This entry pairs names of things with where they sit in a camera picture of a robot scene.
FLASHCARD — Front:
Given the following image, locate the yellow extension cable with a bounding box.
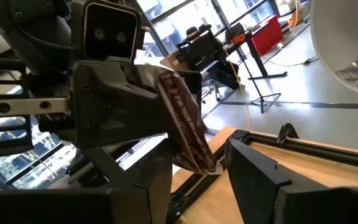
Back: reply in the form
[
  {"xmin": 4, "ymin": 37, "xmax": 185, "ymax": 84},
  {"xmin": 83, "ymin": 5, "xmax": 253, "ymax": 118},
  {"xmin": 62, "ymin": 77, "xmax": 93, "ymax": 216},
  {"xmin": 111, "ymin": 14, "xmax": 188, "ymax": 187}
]
[{"xmin": 222, "ymin": 0, "xmax": 319, "ymax": 131}]

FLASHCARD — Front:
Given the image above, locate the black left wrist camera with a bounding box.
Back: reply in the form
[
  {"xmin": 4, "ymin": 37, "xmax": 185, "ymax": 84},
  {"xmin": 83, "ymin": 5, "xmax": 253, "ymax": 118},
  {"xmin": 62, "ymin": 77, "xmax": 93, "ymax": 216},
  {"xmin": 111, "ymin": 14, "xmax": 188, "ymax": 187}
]
[{"xmin": 82, "ymin": 1, "xmax": 142, "ymax": 62}]

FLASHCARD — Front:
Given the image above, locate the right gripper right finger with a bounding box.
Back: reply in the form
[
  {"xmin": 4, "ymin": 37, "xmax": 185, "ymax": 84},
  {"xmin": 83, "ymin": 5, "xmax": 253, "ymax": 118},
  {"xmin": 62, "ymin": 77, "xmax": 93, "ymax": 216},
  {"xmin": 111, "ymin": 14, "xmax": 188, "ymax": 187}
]
[{"xmin": 225, "ymin": 138, "xmax": 334, "ymax": 224}]

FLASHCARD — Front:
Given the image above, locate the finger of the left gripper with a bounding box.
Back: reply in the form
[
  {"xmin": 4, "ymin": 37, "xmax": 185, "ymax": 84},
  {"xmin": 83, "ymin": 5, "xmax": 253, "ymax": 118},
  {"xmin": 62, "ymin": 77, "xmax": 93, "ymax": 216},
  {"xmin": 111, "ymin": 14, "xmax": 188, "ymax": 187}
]
[
  {"xmin": 70, "ymin": 59, "xmax": 180, "ymax": 151},
  {"xmin": 175, "ymin": 70, "xmax": 203, "ymax": 118}
]

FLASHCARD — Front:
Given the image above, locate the black table clamp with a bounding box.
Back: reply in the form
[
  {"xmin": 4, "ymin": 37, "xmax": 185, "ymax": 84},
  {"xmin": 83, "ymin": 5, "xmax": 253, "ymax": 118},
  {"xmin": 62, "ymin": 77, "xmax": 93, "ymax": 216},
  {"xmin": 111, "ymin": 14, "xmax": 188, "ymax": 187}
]
[{"xmin": 276, "ymin": 122, "xmax": 300, "ymax": 144}]

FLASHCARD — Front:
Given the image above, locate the black tripod stand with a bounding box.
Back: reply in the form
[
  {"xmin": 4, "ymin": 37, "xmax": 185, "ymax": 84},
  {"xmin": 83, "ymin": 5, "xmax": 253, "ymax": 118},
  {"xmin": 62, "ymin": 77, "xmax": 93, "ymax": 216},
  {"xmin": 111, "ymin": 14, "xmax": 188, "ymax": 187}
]
[{"xmin": 225, "ymin": 55, "xmax": 282, "ymax": 114}]

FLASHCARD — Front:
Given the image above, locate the red cabinet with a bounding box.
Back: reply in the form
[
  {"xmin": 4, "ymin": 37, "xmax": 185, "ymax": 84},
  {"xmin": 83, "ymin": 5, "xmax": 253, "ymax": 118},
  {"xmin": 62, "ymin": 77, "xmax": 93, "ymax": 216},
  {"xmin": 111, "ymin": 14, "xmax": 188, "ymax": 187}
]
[{"xmin": 249, "ymin": 14, "xmax": 285, "ymax": 57}]

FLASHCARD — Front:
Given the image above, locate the black plastic crate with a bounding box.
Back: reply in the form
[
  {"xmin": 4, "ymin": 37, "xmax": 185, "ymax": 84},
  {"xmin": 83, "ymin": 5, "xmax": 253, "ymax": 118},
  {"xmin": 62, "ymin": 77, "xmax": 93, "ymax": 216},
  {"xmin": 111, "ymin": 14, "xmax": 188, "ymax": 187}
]
[{"xmin": 177, "ymin": 29, "xmax": 227, "ymax": 73}]

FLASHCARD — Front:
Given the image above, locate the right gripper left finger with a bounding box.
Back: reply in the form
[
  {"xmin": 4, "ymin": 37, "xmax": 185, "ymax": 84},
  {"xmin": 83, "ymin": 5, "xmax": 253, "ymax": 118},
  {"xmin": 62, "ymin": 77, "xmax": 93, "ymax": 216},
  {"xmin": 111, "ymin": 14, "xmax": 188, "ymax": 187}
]
[{"xmin": 106, "ymin": 138, "xmax": 174, "ymax": 224}]

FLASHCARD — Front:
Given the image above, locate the brown Hershey's chocolate bar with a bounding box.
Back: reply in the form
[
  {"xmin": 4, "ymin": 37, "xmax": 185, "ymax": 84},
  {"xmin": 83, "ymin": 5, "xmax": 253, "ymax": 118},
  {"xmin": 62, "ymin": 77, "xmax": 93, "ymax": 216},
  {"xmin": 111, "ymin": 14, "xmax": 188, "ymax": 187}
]
[{"xmin": 152, "ymin": 65, "xmax": 218, "ymax": 175}]

